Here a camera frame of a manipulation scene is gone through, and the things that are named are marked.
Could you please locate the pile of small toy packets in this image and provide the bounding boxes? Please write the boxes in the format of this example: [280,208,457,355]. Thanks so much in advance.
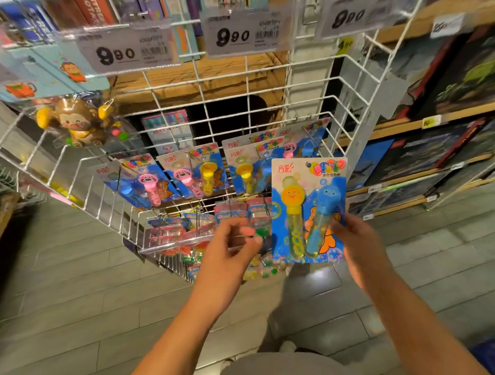
[139,197,283,283]

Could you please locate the blue and pink bubble wand card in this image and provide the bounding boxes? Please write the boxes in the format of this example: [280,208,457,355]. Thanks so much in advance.
[116,153,173,208]

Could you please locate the blue plastic shopping basket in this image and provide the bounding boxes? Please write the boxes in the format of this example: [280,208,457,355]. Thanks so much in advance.
[475,336,495,375]

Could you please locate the white price tag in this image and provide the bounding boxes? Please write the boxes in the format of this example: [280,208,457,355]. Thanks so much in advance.
[201,6,295,59]
[76,29,183,76]
[316,0,397,41]

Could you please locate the pink hanging packet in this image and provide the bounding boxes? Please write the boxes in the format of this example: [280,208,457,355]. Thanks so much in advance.
[23,178,78,208]

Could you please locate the person's left hand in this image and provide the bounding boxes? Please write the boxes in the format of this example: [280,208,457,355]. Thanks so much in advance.
[189,218,264,314]

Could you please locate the wooden display stand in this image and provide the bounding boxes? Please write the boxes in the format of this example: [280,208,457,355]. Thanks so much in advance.
[112,54,291,101]

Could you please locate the pink and yellow bubble wand card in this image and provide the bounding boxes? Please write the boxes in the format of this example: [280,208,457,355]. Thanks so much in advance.
[158,143,225,198]

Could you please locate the person's left forearm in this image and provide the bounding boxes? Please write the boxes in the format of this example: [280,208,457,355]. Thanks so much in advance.
[131,297,241,375]

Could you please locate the yellow and blue bubble wand card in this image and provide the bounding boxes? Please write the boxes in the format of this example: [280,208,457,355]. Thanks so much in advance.
[271,157,349,265]

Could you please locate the person's right hand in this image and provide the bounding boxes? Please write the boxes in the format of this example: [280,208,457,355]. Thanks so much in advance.
[333,212,393,291]

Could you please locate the wooden goods shelf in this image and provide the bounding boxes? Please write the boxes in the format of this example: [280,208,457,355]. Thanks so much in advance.
[0,189,20,236]

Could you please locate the bubble wand cards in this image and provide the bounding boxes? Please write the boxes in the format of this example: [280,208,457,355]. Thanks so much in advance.
[223,118,332,194]

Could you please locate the wooden shelf unit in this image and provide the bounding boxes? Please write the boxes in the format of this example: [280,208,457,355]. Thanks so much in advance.
[333,0,495,221]

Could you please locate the person's grey clothing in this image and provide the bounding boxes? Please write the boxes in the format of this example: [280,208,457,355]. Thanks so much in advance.
[220,351,365,375]

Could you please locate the white wire display rack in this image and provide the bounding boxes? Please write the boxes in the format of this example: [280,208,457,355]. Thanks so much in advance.
[0,0,426,283]

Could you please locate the row of colourful boxes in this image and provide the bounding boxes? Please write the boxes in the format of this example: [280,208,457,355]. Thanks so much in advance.
[0,0,202,40]

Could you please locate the brown monkey toy packet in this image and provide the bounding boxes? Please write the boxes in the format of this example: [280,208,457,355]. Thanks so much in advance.
[35,50,128,149]

